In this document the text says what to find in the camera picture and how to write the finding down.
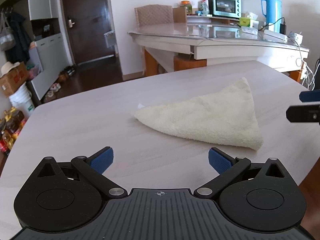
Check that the row of shoes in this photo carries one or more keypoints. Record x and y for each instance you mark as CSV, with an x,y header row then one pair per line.
x,y
55,87

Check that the cluster of gold-capped bottles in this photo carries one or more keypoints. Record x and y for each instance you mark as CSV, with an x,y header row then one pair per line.
x,y
12,127

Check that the blue thermos flask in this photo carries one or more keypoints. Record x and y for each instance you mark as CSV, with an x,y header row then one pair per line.
x,y
273,10

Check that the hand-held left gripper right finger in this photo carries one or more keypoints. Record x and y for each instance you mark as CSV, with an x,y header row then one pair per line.
x,y
220,161

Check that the orange-lidded glass jar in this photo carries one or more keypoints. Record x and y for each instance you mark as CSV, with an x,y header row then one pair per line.
x,y
186,7

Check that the grey hanging bag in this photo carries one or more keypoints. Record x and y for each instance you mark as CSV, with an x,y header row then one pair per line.
x,y
6,38

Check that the black power adapter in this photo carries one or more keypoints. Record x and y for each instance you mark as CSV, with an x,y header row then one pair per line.
x,y
283,28

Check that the beige quilted chair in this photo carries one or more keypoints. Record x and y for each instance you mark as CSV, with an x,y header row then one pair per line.
x,y
153,15

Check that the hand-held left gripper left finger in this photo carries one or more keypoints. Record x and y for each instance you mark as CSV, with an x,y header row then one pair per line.
x,y
102,160

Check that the dark brown door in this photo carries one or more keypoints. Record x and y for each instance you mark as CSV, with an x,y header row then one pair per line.
x,y
85,5

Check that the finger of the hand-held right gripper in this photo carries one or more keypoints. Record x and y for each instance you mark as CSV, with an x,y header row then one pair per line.
x,y
310,96
303,113

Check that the white red snack bag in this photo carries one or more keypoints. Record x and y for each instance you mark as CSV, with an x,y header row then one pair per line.
x,y
203,6

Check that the grey wall cabinet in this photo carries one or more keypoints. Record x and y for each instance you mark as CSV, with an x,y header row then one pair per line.
x,y
41,2

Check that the brown cardboard box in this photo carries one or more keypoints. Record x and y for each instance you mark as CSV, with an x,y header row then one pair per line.
x,y
15,78

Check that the small brown paper box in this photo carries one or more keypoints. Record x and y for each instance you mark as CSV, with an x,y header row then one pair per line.
x,y
179,15

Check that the cream towel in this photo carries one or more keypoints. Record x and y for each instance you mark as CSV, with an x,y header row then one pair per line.
x,y
212,115

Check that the green tissue box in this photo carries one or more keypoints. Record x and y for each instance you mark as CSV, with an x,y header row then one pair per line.
x,y
246,22

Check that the dark hanging jacket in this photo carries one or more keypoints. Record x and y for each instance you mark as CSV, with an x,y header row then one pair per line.
x,y
20,35

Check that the cream sun hat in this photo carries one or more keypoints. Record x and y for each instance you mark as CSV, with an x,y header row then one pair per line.
x,y
7,67

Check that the teal toaster oven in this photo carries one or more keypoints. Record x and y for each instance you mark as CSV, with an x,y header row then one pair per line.
x,y
225,5

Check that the white plastic bucket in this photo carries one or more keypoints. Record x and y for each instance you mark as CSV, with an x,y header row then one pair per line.
x,y
22,102

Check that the white glass-topped dining table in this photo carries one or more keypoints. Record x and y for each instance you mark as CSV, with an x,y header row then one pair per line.
x,y
175,31

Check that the white power strip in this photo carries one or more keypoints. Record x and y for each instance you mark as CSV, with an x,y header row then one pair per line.
x,y
275,35

